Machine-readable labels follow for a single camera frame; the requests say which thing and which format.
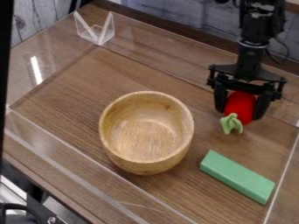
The red toy fruit green stem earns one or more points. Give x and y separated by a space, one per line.
237 112

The green rectangular block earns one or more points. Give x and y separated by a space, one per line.
236 176

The clear acrylic corner bracket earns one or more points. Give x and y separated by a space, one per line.
96 34

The wooden bowl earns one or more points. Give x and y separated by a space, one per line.
145 129

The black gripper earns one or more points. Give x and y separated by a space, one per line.
245 76

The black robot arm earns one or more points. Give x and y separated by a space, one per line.
261 20

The black table clamp bracket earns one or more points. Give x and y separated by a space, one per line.
40 212

